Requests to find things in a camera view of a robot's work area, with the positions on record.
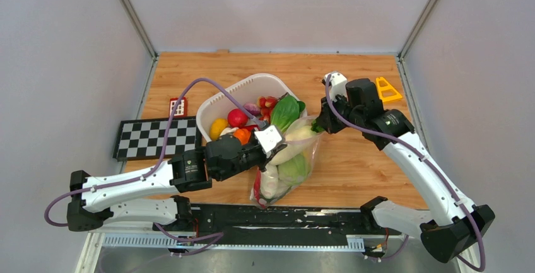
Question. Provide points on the red toy strawberries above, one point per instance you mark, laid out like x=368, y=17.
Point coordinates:
x=266, y=105

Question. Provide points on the white slotted cable duct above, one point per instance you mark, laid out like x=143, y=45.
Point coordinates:
x=120, y=240

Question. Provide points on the green toy cabbage head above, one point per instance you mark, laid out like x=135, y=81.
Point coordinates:
x=295, y=170

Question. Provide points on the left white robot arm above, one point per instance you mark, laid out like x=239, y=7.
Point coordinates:
x=97, y=201

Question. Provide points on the green toy bok choy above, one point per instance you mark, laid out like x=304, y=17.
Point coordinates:
x=286, y=111

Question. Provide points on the long red toy pepper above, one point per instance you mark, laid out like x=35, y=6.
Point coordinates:
x=251, y=127

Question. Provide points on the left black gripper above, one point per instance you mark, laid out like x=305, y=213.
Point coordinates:
x=266, y=160

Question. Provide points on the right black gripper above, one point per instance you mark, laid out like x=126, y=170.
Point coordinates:
x=325, y=121

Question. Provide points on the red toy tomato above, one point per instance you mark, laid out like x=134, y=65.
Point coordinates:
x=256, y=190

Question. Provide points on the yellow plastic triangle frame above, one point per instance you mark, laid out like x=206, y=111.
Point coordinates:
x=387, y=92

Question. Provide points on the yellow toy lemon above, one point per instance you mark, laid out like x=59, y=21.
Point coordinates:
x=217, y=128

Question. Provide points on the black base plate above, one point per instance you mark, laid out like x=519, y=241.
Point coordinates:
x=246, y=224

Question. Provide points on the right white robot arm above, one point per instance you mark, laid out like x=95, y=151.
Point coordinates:
x=453, y=222

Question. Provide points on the white plastic basket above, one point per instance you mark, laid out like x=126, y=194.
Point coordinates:
x=244, y=91

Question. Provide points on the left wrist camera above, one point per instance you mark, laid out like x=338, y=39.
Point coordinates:
x=270, y=139

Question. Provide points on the clear pink zip bag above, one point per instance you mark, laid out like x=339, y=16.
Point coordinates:
x=311, y=153

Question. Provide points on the long white toy radish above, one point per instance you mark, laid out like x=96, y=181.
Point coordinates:
x=296, y=141

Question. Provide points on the orange toy pumpkin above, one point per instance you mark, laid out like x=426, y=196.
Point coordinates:
x=243, y=135

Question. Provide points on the red toy apple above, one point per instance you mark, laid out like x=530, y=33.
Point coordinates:
x=237, y=118

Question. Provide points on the purple toy onion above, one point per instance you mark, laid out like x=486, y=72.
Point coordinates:
x=253, y=109

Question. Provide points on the red white grid block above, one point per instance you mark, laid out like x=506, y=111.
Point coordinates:
x=178, y=108

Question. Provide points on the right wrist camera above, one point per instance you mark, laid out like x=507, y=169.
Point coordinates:
x=336, y=83

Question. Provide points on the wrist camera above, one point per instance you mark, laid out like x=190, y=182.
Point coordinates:
x=336, y=83
x=270, y=139

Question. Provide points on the black white checkerboard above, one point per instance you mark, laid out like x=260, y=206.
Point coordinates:
x=143, y=139

